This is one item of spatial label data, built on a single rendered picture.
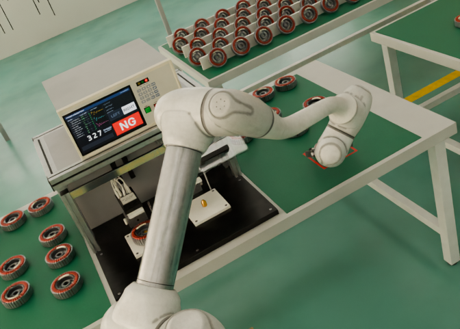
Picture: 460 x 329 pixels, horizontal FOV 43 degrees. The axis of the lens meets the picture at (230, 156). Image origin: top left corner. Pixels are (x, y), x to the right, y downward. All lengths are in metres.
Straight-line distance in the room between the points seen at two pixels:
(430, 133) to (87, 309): 1.41
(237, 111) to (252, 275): 1.67
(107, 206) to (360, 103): 1.07
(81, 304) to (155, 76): 0.83
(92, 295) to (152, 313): 0.64
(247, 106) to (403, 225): 1.74
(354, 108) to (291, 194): 0.44
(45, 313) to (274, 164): 1.02
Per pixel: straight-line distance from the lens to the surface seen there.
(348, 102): 1.94
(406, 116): 2.49
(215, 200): 2.24
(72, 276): 2.22
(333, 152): 1.93
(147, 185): 2.40
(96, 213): 2.40
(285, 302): 2.86
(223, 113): 1.47
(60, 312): 2.16
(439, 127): 2.39
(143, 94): 2.13
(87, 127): 2.11
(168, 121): 1.60
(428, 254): 2.93
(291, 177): 2.28
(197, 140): 1.57
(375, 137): 2.39
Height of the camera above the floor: 2.04
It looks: 31 degrees down
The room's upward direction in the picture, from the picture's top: 20 degrees counter-clockwise
